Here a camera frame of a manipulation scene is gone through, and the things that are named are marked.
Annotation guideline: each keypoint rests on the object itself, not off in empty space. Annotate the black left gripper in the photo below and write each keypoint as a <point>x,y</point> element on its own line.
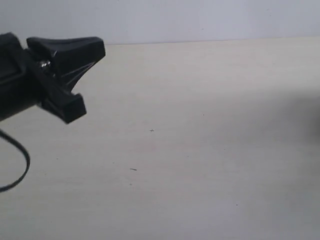
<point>24,82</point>

